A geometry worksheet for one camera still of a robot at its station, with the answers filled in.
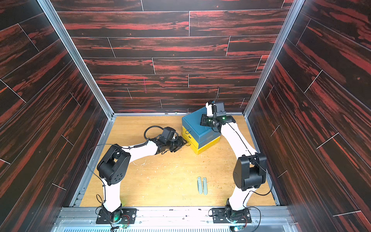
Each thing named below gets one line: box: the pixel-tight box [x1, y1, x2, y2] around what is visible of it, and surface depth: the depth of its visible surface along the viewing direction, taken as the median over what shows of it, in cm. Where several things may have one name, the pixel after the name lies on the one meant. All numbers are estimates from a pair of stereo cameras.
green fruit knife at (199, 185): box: [197, 176, 203, 195], surface depth 86 cm
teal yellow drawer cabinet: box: [181, 106, 222, 155], surface depth 88 cm
